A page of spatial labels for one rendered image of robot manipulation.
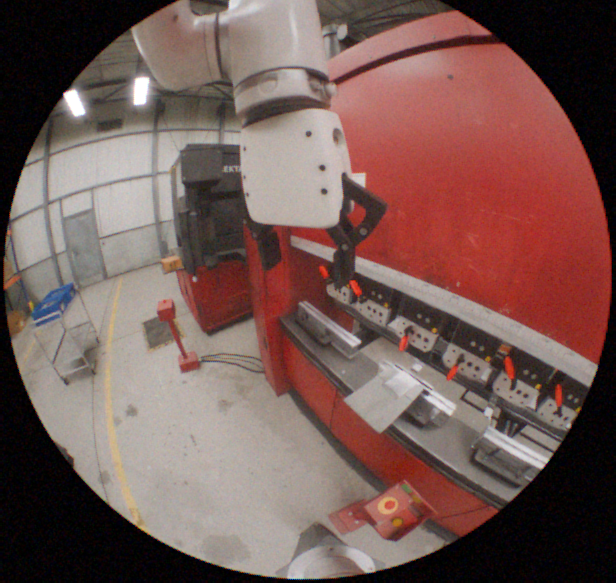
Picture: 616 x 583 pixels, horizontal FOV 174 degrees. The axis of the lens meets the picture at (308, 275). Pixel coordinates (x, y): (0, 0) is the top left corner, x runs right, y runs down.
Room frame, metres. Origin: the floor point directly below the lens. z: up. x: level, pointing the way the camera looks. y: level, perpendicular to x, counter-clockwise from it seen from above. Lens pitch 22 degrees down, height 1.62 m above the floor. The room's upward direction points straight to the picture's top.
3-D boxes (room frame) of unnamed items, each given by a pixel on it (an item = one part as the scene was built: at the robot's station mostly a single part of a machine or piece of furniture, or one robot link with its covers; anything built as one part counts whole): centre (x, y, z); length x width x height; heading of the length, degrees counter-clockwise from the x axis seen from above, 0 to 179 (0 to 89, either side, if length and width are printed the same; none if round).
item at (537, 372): (0.15, -0.61, 1.26); 0.15 x 0.09 x 0.17; 34
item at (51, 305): (0.64, 3.03, 0.92); 0.50 x 0.36 x 0.18; 135
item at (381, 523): (-0.05, -0.30, 0.75); 0.20 x 0.16 x 0.18; 25
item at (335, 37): (0.98, -0.22, 2.54); 0.33 x 0.25 x 0.47; 34
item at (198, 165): (1.24, 0.70, 1.53); 0.51 x 0.25 x 0.85; 30
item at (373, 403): (0.38, -0.28, 1.00); 0.26 x 0.18 x 0.01; 124
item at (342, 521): (-0.06, -0.27, 0.06); 0.25 x 0.20 x 0.12; 115
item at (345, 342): (0.92, -0.10, 0.92); 0.50 x 0.06 x 0.10; 34
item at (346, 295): (0.82, -0.17, 1.26); 0.15 x 0.09 x 0.17; 34
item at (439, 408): (0.42, -0.43, 0.92); 0.39 x 0.06 x 0.10; 34
